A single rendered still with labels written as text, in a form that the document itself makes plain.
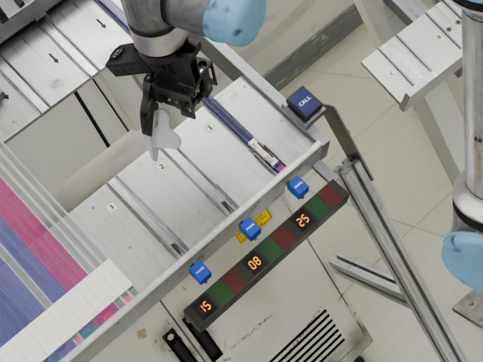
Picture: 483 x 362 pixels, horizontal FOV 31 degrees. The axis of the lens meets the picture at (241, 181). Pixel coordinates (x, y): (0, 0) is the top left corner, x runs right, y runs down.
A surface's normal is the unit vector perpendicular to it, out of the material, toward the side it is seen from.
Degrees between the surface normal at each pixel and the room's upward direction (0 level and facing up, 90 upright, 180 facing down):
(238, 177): 45
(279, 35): 90
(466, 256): 97
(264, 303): 90
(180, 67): 101
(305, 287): 90
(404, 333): 0
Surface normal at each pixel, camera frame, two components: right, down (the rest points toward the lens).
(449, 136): 0.41, 0.24
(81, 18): 0.00, -0.41
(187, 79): -0.44, 0.77
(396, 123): -0.48, -0.76
